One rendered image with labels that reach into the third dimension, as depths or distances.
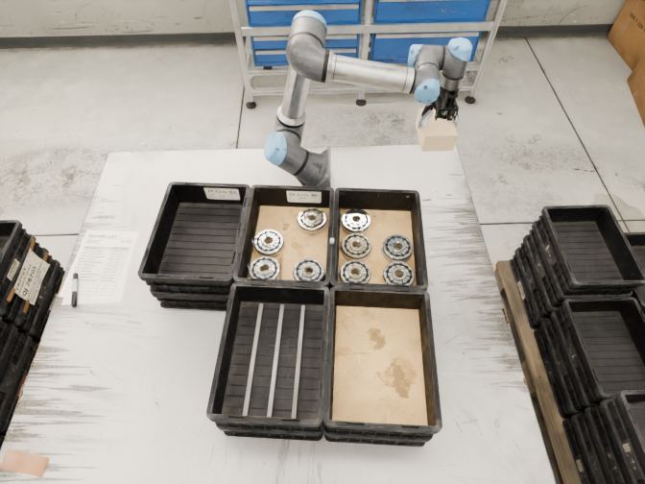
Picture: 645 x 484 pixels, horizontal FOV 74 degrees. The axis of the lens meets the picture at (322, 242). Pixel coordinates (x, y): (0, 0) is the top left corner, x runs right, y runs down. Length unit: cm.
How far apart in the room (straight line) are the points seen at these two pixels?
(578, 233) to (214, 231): 160
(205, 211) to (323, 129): 170
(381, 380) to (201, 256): 73
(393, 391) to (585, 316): 111
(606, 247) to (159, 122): 289
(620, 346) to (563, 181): 136
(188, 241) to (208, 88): 224
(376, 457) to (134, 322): 91
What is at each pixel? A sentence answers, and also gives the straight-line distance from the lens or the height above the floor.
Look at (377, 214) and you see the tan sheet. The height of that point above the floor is 83.
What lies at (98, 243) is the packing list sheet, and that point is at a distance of 189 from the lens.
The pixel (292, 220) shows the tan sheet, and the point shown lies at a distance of 158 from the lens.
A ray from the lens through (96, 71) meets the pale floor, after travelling 420.
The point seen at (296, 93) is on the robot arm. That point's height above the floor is 112.
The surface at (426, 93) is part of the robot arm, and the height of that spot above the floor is 126.
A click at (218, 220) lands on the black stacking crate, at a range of 163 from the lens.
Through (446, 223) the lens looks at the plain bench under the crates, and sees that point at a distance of 180.
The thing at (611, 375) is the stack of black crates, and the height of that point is 38.
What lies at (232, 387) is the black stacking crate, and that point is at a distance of 133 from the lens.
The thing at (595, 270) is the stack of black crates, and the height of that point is 49.
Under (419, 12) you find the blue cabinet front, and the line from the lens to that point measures 313.
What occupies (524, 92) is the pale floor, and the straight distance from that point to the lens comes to 383.
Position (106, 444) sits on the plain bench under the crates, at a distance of 154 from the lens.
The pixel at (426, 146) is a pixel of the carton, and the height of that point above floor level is 94.
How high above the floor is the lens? 208
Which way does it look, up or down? 55 degrees down
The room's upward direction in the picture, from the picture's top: 1 degrees counter-clockwise
